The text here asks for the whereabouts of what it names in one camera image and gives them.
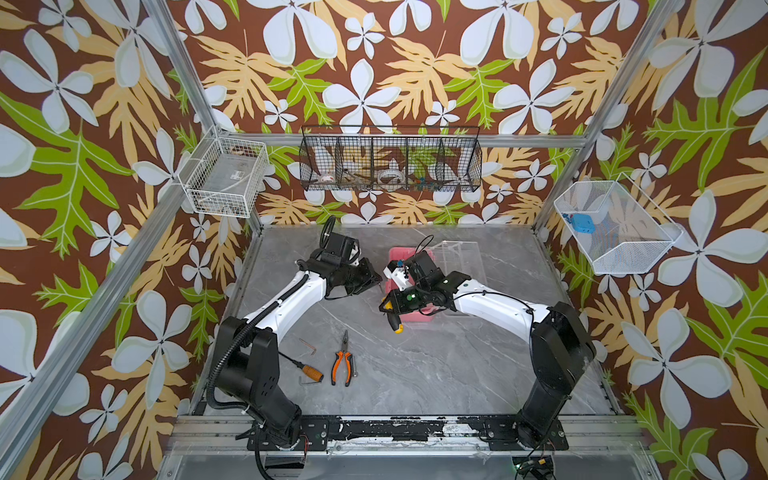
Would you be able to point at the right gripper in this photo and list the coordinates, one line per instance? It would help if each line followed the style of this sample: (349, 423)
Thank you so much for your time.
(398, 297)

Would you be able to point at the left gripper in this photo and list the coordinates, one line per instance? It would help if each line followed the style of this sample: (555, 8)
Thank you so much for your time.
(370, 277)

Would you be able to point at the yellow black nut driver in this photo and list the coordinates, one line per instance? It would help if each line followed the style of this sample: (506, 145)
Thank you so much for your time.
(393, 316)

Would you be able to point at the pink plastic tool box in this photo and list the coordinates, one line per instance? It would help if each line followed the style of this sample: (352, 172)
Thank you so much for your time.
(462, 256)

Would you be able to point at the orange handled pliers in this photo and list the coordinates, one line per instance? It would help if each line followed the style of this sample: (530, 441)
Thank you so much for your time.
(343, 357)

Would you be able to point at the orange handled screwdriver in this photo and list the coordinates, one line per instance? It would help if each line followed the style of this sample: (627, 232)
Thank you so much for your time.
(310, 372)

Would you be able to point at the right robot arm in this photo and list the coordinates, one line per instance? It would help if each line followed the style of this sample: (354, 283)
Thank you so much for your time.
(560, 348)

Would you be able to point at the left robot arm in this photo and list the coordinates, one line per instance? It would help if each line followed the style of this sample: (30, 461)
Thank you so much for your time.
(245, 371)

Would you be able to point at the hex key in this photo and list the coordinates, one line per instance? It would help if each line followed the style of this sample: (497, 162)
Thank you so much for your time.
(311, 347)

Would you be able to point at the blue object in basket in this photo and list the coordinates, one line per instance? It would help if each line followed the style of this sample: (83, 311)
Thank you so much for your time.
(582, 223)

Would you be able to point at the black wire basket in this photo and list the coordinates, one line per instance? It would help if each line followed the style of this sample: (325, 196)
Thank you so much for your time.
(391, 158)

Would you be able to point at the white wire basket left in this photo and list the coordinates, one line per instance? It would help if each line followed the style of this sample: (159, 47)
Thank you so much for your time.
(223, 175)

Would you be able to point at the white wire basket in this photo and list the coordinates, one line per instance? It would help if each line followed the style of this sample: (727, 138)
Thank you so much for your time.
(223, 175)
(632, 233)

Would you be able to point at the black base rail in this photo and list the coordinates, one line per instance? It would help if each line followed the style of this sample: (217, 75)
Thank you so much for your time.
(496, 432)

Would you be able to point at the white wire basket right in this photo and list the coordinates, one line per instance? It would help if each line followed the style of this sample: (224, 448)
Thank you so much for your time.
(632, 233)

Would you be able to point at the aluminium frame post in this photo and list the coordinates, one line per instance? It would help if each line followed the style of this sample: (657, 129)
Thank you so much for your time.
(160, 13)

